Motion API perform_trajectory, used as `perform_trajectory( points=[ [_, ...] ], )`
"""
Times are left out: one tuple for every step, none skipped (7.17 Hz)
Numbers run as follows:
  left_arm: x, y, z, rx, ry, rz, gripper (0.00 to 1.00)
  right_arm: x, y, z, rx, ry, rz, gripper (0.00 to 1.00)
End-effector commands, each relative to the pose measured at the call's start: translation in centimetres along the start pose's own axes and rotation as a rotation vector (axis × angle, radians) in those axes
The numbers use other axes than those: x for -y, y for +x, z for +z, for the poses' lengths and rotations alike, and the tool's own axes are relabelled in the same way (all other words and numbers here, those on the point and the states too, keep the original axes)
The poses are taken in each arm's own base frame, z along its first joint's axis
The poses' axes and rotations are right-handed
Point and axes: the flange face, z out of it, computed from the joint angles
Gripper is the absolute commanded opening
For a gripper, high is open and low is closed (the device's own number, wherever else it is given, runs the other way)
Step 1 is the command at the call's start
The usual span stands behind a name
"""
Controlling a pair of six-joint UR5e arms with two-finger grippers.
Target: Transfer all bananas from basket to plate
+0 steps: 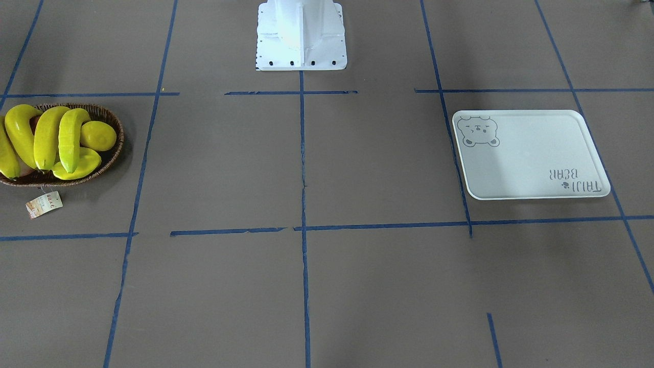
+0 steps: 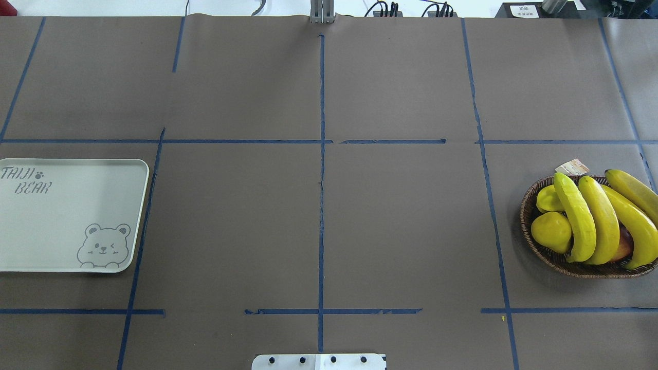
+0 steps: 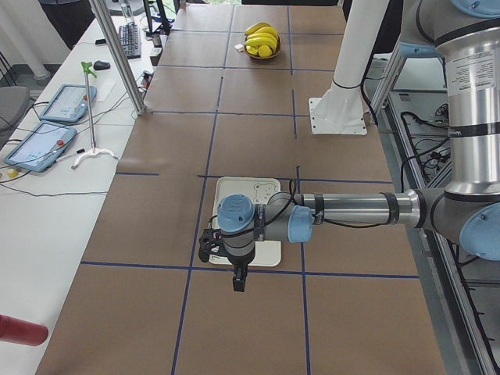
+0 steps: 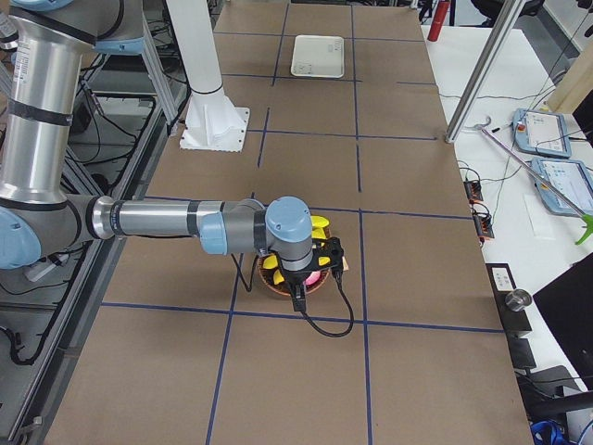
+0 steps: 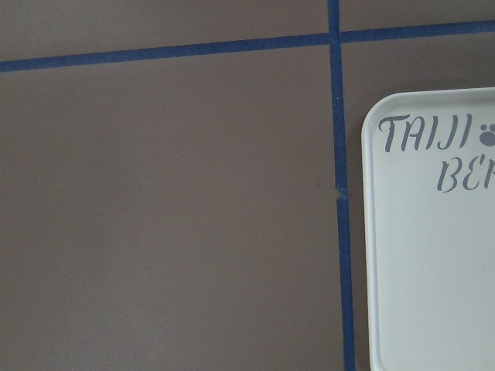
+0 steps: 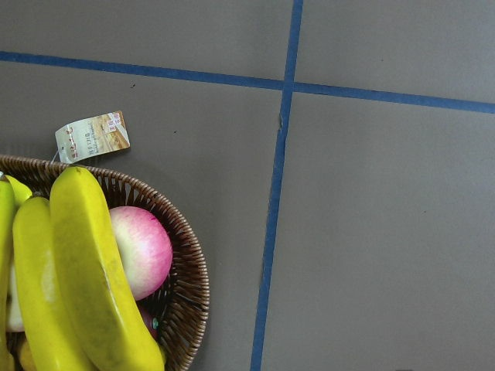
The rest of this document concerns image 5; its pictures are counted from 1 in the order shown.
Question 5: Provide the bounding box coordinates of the white rectangular bear tray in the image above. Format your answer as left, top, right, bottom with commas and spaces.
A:
361, 87, 494, 370

